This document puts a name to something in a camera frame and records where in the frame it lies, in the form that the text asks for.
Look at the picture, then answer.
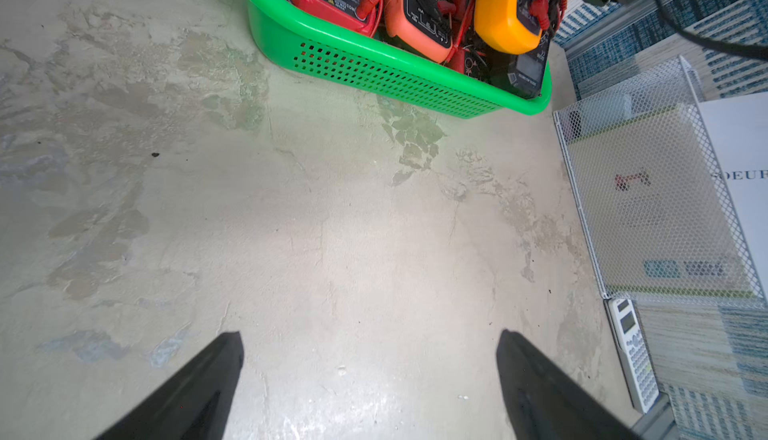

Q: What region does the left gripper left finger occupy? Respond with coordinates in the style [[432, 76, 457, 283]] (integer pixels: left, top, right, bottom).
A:
[[98, 331, 244, 439]]

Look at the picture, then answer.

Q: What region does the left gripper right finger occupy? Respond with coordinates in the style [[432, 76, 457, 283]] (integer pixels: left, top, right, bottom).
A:
[[496, 330, 638, 439]]

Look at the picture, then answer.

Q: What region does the green plastic basket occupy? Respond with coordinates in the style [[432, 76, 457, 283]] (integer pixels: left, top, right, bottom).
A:
[[247, 0, 552, 118]]

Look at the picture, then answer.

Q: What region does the small black multimeter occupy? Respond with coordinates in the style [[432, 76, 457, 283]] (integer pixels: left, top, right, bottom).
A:
[[486, 32, 551, 100]]

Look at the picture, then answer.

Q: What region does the white box upright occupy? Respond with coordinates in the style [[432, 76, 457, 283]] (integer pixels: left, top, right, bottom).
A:
[[700, 92, 768, 287]]

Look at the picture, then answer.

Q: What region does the white open file box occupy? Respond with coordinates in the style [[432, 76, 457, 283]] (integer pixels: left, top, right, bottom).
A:
[[554, 56, 767, 309]]

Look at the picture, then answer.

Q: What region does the orange Victor multimeter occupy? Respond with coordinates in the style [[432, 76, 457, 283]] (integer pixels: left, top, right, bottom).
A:
[[383, 0, 456, 64]]

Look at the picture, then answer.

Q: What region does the yellow multimeter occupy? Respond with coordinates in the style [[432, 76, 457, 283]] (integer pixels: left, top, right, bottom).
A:
[[473, 0, 550, 56]]

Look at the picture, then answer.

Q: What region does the white calculator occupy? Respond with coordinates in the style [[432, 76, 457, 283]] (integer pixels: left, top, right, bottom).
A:
[[605, 298, 660, 414]]

